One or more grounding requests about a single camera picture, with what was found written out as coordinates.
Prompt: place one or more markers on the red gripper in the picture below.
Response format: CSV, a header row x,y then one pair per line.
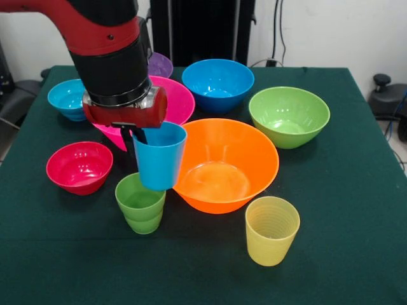
x,y
127,116

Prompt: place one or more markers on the blue cup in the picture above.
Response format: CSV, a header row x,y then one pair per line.
x,y
159,165

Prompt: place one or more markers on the yellow cup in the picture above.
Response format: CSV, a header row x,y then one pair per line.
x,y
271,244

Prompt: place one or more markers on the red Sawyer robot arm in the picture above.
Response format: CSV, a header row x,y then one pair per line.
x,y
95,31

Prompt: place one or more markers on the large magenta bowl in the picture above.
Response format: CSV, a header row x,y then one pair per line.
x,y
178,101

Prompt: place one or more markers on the small red bowl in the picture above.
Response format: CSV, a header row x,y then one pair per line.
x,y
79,171

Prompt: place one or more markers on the purple bowl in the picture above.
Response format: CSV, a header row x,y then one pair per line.
x,y
162,66

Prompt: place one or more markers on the green cup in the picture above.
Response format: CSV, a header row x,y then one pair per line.
x,y
140,219

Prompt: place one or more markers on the small cyan bowl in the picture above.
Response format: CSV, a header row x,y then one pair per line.
x,y
63,101

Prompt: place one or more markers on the large orange bowl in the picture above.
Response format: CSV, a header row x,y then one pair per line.
x,y
222,159

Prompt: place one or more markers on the blue bowl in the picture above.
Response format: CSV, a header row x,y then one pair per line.
x,y
217,82

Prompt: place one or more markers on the dark green table cloth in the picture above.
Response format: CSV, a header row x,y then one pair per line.
x,y
63,254

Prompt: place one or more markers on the green bowl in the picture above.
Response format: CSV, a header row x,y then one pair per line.
x,y
286,117

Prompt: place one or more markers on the black pedestal foot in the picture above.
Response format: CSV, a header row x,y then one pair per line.
x,y
384,98
19,95

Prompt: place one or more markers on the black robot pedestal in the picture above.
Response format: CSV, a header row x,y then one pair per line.
x,y
197,31

